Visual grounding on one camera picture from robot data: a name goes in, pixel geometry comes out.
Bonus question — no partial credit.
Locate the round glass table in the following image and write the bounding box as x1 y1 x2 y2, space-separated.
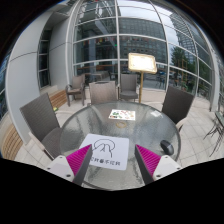
60 101 181 190

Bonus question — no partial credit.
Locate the grey wicker chair behind table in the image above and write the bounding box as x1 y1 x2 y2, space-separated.
89 81 117 104

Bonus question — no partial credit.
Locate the colourful menu card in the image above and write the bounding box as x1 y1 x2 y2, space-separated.
109 109 136 121

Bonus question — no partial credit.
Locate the gold menu board stand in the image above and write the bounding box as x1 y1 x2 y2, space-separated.
128 53 157 99

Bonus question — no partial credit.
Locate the metal chair far right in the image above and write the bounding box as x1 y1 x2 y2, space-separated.
206 111 224 156

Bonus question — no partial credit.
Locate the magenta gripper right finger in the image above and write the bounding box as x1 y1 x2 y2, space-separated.
134 144 183 185

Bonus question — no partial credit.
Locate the black computer mouse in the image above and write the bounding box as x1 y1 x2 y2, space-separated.
160 140 174 155

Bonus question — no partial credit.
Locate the white mouse pad with drawing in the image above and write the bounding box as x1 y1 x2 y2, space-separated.
80 134 129 171

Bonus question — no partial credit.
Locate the grey wicker chair right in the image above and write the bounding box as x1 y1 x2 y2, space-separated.
162 86 194 131

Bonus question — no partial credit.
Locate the grey wicker chair far left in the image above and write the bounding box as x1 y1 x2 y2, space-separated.
65 74 86 104

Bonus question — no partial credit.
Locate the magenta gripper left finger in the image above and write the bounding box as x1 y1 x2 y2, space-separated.
46 144 94 187

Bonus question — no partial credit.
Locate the grey wicker chair far centre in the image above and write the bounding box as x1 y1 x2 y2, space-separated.
120 74 138 100

